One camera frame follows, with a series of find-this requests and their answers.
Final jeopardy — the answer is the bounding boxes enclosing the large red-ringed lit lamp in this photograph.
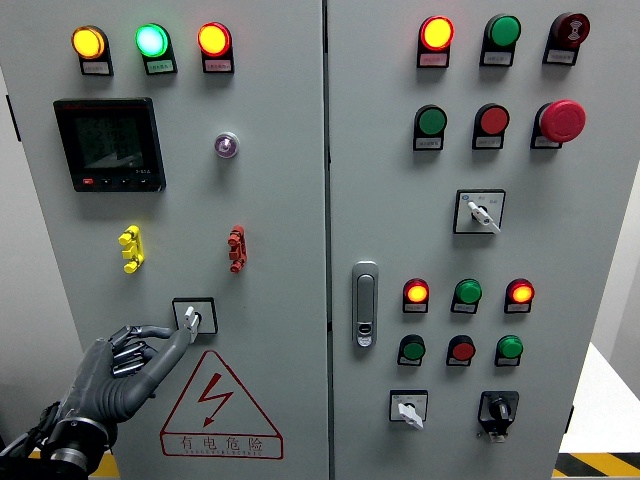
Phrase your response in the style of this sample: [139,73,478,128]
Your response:
[196,21,233,58]
[418,15,456,52]

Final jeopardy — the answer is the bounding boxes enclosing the small green domed lamp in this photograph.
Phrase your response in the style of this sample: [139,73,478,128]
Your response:
[453,278,483,305]
[495,334,525,361]

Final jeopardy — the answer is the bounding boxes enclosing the plain-plate white-handle turn switch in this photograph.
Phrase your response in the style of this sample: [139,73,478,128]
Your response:
[171,296,219,345]

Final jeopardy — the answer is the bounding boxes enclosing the large printed white-handle turn switch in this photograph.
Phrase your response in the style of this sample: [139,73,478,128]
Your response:
[452,188,506,236]

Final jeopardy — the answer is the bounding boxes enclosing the large yellow lit lamp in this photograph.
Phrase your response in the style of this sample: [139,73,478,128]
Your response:
[70,24,107,61]

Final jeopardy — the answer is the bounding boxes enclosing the red warning triangle sign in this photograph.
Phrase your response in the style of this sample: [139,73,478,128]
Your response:
[159,349,285,460]

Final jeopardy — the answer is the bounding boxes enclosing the large green push button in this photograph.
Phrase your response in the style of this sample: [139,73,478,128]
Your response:
[416,104,449,136]

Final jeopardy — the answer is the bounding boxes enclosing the silver door lock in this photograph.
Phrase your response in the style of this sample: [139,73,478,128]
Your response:
[351,260,379,350]

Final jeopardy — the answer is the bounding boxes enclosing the small printed white-handle turn switch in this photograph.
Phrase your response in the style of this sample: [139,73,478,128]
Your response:
[388,389,429,431]

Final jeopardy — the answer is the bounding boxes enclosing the dark red round buzzer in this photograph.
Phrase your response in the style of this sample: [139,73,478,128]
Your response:
[548,12,591,49]

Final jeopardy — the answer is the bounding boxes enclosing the black display meter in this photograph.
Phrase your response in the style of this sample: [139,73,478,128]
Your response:
[52,97,167,193]

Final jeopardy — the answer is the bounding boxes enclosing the black-handle turn switch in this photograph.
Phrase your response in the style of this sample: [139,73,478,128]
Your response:
[476,390,520,444]

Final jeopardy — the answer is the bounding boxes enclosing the large red stop button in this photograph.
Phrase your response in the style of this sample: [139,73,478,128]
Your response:
[537,99,587,144]

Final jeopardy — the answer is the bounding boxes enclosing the small yellow handle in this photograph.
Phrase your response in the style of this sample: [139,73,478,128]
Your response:
[118,224,145,274]

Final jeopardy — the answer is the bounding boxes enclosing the large green unlit lamp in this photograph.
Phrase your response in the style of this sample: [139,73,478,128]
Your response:
[483,13,523,49]

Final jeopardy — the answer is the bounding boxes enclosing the large red push button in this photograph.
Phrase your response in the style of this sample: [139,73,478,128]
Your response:
[476,103,511,136]

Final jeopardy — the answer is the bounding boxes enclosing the small red-ringed lit lamp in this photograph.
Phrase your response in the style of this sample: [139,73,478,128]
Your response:
[402,278,430,305]
[504,278,536,305]

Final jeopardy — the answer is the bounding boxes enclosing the small green push button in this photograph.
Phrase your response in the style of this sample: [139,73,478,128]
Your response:
[398,334,427,362]

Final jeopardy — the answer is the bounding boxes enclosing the pale grey cabinet door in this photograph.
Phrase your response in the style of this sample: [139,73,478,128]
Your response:
[325,0,640,480]
[0,0,331,480]

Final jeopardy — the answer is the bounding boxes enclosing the large green lit lamp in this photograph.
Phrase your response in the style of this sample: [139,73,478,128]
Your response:
[134,22,171,59]

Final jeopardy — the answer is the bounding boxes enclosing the black yellow striped tape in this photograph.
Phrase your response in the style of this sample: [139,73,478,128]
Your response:
[552,453,640,479]
[27,448,120,479]

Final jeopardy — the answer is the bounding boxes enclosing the small red handle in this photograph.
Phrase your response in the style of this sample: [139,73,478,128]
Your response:
[227,224,247,274]

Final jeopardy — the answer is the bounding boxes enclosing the small red push button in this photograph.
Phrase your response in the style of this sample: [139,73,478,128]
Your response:
[447,334,476,362]

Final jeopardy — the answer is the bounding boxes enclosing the white round lamp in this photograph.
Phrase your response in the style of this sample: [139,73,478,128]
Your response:
[213,131,239,160]

